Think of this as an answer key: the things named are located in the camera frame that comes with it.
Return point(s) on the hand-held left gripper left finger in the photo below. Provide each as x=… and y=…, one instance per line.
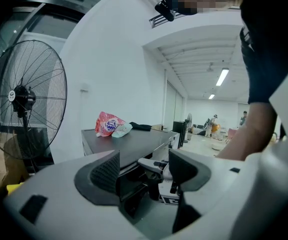
x=59, y=209

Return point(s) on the red and white snack bag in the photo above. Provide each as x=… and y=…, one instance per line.
x=106, y=125

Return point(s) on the grey work table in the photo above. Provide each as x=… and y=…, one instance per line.
x=134, y=144

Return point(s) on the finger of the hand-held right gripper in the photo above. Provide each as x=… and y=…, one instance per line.
x=150, y=162

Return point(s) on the pink chair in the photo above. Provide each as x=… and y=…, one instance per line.
x=232, y=134

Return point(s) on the yellow bin lid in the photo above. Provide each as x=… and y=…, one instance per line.
x=14, y=187

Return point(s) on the black folded cloth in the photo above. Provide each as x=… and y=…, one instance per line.
x=140, y=126

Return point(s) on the black framed glass door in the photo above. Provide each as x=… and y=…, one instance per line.
x=46, y=14

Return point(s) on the black head-worn camera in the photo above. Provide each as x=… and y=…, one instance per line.
x=165, y=9

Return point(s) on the black computer tower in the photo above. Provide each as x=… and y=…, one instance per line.
x=179, y=134

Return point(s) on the person's black shirt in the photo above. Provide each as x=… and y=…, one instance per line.
x=271, y=41

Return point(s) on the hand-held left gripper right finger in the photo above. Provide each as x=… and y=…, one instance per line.
x=234, y=196

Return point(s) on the long ceiling light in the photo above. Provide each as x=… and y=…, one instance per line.
x=222, y=77

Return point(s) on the person's right forearm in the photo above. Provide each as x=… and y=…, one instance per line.
x=249, y=136

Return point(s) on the distant pedestal fan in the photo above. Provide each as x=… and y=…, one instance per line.
x=189, y=124

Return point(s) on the short ceiling light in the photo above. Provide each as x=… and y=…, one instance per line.
x=211, y=96

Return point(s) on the mint green pouch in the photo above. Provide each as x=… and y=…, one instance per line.
x=121, y=131

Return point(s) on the black pedestal fan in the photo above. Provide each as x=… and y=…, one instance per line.
x=26, y=101

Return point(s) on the upright brown cardboard sheet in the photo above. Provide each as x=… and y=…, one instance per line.
x=159, y=127

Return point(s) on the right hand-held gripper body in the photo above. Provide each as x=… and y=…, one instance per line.
x=168, y=186

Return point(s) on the grey wall vent grille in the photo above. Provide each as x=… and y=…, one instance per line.
x=164, y=20

